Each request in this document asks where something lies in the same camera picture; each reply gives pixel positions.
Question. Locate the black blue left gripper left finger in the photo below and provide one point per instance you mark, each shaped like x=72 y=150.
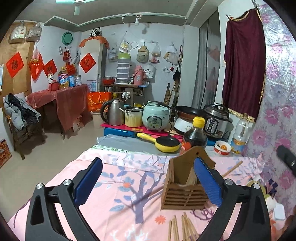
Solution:
x=42 y=220

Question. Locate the wooden slatted utensil holder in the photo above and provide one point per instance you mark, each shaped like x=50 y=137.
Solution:
x=182 y=189

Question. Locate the pink thermos flask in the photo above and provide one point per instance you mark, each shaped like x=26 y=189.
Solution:
x=138 y=75

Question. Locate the pink deer print tablecloth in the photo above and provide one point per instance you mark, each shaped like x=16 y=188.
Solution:
x=125 y=203

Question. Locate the red white small bowl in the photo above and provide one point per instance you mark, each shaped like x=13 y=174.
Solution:
x=222 y=148

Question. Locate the stainless steel electric kettle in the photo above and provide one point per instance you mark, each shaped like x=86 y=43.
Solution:
x=111 y=112

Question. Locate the cream pot with lid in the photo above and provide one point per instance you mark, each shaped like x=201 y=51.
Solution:
x=133 y=116

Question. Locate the stacked grey steamer tower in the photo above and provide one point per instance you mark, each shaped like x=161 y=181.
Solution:
x=123 y=68

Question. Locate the black silver pressure cooker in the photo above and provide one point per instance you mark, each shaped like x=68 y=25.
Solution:
x=216 y=119

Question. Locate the red cloth covered table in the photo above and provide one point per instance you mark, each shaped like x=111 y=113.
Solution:
x=71 y=103

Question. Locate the green round plate on wall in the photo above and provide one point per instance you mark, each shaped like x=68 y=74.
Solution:
x=67 y=38

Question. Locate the clear plastic bottle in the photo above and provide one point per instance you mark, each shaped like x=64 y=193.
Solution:
x=240 y=135

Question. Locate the chair with grey jacket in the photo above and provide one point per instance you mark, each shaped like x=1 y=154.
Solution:
x=24 y=122

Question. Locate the wooden chopstick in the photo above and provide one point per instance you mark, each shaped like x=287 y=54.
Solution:
x=175 y=228
x=232 y=169

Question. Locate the dark wok on white cooker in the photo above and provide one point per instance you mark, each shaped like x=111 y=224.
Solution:
x=185 y=117

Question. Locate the olive white plush toy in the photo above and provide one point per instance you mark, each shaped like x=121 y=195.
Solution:
x=270 y=202

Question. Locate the mint green rice cooker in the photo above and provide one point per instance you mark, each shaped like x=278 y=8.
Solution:
x=155 y=116

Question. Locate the dark soy sauce bottle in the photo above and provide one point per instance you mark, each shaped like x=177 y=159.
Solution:
x=194 y=136

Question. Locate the yellow cooking oil bottle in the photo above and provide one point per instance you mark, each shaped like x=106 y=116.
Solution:
x=63 y=77

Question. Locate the yellow small frying pan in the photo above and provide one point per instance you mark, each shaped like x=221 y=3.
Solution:
x=165 y=144

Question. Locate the red gift box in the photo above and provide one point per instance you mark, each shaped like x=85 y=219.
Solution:
x=96 y=100

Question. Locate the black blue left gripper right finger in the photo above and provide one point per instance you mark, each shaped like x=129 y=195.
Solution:
x=252 y=222

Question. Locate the white refrigerator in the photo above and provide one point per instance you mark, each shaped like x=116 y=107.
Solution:
x=92 y=64

